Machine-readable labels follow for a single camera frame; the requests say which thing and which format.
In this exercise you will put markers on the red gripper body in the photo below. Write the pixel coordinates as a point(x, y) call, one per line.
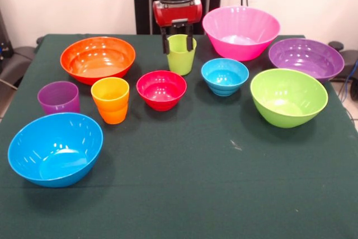
point(179, 11)

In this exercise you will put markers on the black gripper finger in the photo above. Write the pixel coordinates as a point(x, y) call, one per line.
point(166, 44)
point(190, 39)

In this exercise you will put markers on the green cup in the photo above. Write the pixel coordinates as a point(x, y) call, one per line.
point(180, 62)

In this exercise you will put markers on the small red-pink bowl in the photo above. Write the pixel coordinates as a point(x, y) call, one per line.
point(161, 90)

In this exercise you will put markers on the large pink bowl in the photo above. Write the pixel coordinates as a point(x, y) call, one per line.
point(240, 32)

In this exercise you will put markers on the small blue bowl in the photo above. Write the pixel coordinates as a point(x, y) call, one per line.
point(225, 78)

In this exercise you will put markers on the large orange-red bowl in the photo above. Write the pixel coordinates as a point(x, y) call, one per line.
point(98, 57)

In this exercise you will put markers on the orange cup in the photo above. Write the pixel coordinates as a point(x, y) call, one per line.
point(110, 104)

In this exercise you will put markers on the large green bowl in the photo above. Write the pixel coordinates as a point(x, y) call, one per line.
point(288, 99)

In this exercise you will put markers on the large purple bowl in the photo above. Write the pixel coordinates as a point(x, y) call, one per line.
point(306, 57)

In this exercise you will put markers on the purple cup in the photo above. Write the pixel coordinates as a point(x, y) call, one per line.
point(58, 99)

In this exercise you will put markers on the dark green tablecloth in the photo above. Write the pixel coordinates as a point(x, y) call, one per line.
point(179, 166)

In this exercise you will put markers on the large blue bowl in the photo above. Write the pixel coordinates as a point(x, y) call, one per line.
point(56, 149)

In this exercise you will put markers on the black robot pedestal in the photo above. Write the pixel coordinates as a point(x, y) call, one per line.
point(142, 4)

